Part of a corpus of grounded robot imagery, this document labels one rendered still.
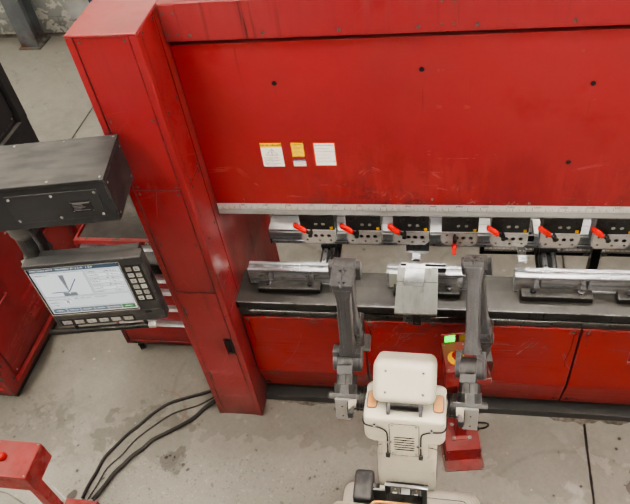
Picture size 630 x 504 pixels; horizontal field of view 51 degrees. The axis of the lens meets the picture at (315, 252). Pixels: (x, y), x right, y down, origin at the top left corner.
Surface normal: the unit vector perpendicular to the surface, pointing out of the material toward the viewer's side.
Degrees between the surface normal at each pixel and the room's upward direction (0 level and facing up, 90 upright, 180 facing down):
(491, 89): 90
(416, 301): 0
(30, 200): 90
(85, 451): 0
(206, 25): 90
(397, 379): 48
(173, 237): 90
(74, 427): 0
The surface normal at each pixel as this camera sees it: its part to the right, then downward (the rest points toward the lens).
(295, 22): -0.15, 0.72
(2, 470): -0.11, -0.69
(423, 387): -0.19, 0.07
